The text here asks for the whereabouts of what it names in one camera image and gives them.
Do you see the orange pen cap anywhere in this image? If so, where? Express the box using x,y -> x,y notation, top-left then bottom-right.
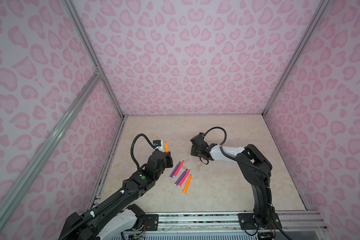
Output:
165,141 -> 169,153

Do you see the small pink pen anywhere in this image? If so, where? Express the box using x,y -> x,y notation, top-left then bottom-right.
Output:
173,161 -> 184,178

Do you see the orange pen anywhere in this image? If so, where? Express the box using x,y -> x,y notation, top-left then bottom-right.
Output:
183,175 -> 192,195

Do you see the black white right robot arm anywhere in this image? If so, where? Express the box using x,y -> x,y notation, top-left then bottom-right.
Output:
191,133 -> 282,230

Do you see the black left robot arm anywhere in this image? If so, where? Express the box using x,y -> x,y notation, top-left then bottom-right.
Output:
59,150 -> 173,240

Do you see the small purple pen cap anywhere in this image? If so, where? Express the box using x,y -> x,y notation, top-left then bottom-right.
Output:
169,162 -> 181,179

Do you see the purple pen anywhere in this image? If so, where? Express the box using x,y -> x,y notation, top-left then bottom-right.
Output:
175,169 -> 188,186

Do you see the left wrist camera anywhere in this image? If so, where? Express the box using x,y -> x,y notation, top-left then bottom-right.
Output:
153,140 -> 165,152

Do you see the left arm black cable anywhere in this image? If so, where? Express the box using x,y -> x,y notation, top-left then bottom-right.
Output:
58,133 -> 157,240

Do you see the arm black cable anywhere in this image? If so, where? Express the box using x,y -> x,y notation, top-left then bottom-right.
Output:
58,133 -> 157,240
203,126 -> 292,240

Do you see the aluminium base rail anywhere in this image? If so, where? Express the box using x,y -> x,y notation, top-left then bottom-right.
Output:
68,211 -> 334,240

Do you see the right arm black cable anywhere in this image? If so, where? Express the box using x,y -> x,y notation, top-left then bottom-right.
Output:
203,126 -> 292,240

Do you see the aluminium diagonal wall bar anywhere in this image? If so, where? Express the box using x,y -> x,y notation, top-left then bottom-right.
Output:
0,73 -> 103,233

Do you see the aluminium corner post left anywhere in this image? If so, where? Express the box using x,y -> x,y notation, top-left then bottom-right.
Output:
61,0 -> 125,120

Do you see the aluminium corner post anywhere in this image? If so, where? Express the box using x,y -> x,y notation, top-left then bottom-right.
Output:
262,0 -> 332,118
61,0 -> 125,120

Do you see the aluminium corner post right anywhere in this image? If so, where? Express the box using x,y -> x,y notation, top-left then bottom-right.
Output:
262,0 -> 332,118

